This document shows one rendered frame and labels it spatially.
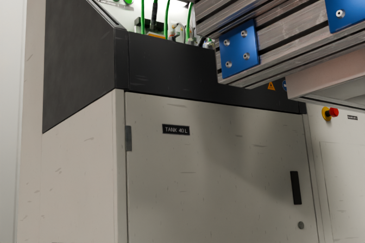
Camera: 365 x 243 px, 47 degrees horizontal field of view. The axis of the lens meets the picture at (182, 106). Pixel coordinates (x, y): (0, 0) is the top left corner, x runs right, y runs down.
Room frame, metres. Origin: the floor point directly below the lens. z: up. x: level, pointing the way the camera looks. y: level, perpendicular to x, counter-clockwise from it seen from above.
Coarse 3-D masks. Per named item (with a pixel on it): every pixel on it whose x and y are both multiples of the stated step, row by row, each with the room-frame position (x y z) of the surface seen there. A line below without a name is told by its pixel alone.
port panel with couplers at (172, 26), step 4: (168, 16) 1.71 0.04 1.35; (172, 16) 1.72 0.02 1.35; (176, 16) 1.73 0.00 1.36; (168, 20) 1.71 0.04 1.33; (172, 20) 1.72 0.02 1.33; (176, 20) 1.73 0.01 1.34; (180, 20) 1.75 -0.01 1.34; (184, 20) 1.76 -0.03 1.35; (168, 24) 1.71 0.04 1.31; (172, 24) 1.72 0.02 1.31; (176, 24) 1.70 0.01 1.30; (184, 24) 1.76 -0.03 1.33; (168, 28) 1.71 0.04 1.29; (172, 28) 1.72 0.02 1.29; (176, 28) 1.73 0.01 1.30; (180, 28) 1.74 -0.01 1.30; (192, 28) 1.75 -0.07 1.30; (176, 32) 1.73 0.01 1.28; (180, 32) 1.74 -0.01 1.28; (180, 36) 1.74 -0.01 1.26; (176, 40) 1.73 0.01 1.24; (180, 40) 1.74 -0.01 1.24
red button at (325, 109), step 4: (324, 108) 1.42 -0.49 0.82; (328, 108) 1.43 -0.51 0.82; (332, 108) 1.39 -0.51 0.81; (336, 108) 1.40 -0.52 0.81; (324, 112) 1.42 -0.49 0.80; (328, 112) 1.41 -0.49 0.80; (332, 112) 1.39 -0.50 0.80; (336, 112) 1.40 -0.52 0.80; (324, 116) 1.42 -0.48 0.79; (328, 116) 1.42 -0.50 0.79; (332, 116) 1.40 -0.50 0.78; (336, 116) 1.40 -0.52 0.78; (328, 120) 1.43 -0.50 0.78
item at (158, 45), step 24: (144, 48) 1.02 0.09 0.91; (168, 48) 1.06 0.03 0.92; (192, 48) 1.11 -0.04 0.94; (144, 72) 1.02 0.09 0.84; (168, 72) 1.06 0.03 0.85; (192, 72) 1.10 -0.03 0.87; (216, 72) 1.15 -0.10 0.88; (168, 96) 1.06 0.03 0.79; (192, 96) 1.10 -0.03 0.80; (216, 96) 1.15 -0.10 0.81; (240, 96) 1.20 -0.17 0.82; (264, 96) 1.26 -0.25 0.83
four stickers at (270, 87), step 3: (273, 81) 1.29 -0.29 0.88; (282, 81) 1.31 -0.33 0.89; (285, 81) 1.32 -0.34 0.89; (267, 84) 1.27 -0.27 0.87; (270, 84) 1.28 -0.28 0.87; (273, 84) 1.29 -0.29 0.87; (282, 84) 1.31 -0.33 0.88; (285, 84) 1.32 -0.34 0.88; (267, 87) 1.27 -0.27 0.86; (270, 87) 1.28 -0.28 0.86; (273, 87) 1.28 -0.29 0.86; (282, 87) 1.31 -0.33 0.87; (285, 87) 1.32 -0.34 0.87; (270, 90) 1.28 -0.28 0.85; (273, 90) 1.28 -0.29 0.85; (282, 90) 1.31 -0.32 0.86; (285, 90) 1.32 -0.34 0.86
